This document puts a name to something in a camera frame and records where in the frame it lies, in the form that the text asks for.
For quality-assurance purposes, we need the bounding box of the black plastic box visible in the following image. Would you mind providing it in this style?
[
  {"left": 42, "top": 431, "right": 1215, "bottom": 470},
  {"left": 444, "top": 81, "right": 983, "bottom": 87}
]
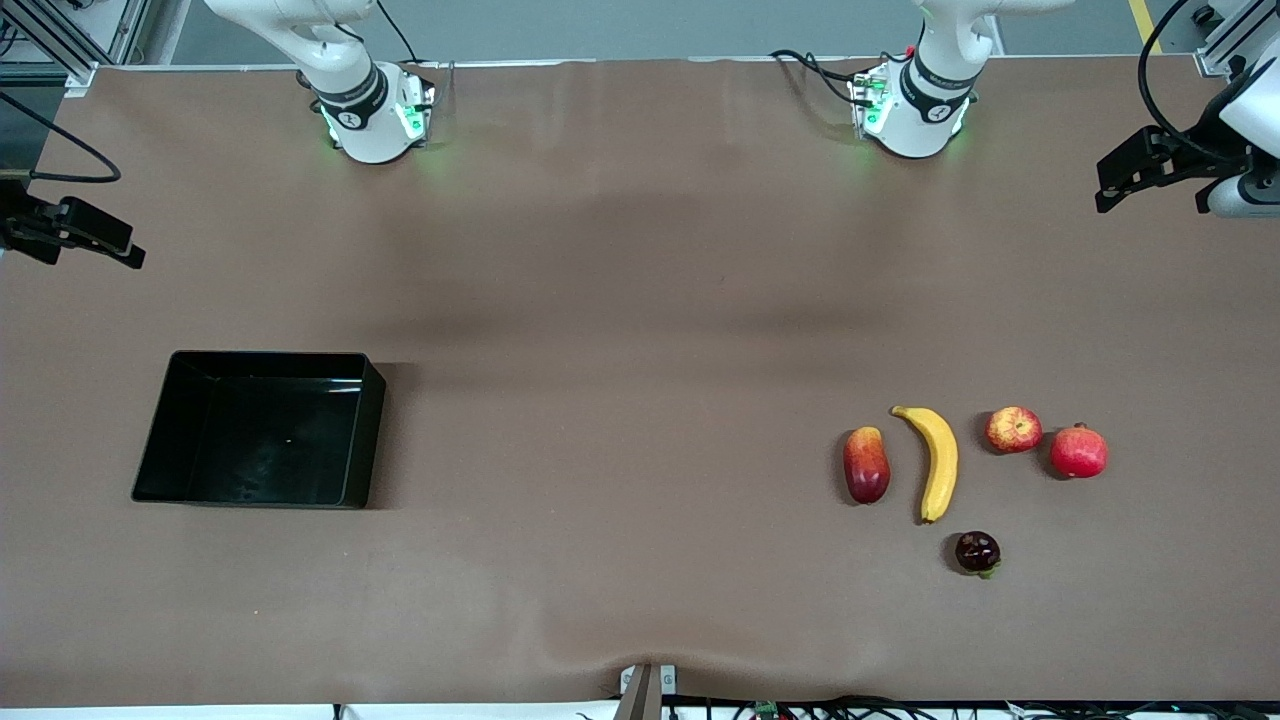
[{"left": 131, "top": 350, "right": 387, "bottom": 510}]

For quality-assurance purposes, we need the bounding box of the red yellow apple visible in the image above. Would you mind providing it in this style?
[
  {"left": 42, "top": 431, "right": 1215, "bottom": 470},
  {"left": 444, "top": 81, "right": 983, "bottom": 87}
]
[{"left": 986, "top": 406, "right": 1044, "bottom": 455}]

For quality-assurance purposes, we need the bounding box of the yellow banana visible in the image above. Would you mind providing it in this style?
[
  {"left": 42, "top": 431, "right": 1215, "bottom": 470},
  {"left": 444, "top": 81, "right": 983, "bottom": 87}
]
[{"left": 891, "top": 405, "right": 960, "bottom": 524}]

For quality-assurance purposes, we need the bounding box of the red pomegranate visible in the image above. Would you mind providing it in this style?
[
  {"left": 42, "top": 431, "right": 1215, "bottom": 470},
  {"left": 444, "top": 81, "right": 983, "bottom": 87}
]
[{"left": 1049, "top": 423, "right": 1110, "bottom": 480}]

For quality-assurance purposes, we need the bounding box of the red yellow mango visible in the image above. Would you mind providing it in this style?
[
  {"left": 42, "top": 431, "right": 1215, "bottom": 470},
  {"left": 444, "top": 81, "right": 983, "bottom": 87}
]
[{"left": 843, "top": 426, "right": 892, "bottom": 505}]

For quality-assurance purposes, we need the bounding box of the dark purple mangosteen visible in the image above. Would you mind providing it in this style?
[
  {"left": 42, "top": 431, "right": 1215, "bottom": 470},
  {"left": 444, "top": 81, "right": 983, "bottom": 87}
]
[{"left": 954, "top": 531, "right": 1002, "bottom": 579}]

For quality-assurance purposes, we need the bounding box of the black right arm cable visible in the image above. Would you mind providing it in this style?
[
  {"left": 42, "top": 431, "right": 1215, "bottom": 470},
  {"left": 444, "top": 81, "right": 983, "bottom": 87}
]
[{"left": 0, "top": 92, "right": 123, "bottom": 185}]

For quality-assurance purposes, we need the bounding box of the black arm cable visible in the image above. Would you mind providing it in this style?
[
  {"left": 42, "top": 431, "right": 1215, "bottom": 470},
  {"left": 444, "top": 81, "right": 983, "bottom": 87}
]
[
  {"left": 0, "top": 92, "right": 123, "bottom": 185},
  {"left": 1138, "top": 0, "right": 1251, "bottom": 169}
]

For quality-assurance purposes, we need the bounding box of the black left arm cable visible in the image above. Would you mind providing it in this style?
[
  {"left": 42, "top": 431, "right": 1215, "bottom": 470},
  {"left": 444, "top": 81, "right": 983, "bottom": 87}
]
[{"left": 1138, "top": 0, "right": 1251, "bottom": 169}]

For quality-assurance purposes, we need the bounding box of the aluminium frame profile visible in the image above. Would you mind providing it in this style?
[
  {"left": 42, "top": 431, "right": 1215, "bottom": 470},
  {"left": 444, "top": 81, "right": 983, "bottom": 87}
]
[
  {"left": 1192, "top": 0, "right": 1280, "bottom": 79},
  {"left": 0, "top": 0, "right": 153, "bottom": 97}
]

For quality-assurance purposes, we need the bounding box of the black left base cable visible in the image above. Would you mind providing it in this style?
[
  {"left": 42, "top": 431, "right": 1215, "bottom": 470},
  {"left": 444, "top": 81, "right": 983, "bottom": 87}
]
[{"left": 768, "top": 48, "right": 873, "bottom": 107}]

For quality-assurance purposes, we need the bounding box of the black base cable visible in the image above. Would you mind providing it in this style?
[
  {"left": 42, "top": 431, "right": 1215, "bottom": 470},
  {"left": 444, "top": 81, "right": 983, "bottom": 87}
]
[
  {"left": 768, "top": 48, "right": 873, "bottom": 107},
  {"left": 374, "top": 0, "right": 457, "bottom": 93}
]

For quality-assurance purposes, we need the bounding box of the black right base cable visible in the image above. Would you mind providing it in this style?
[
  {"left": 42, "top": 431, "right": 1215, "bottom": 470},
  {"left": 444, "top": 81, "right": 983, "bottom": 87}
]
[{"left": 374, "top": 0, "right": 457, "bottom": 93}]

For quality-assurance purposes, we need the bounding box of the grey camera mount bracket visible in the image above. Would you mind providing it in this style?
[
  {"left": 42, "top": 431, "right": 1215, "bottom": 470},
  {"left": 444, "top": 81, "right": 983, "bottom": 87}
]
[{"left": 615, "top": 663, "right": 678, "bottom": 720}]

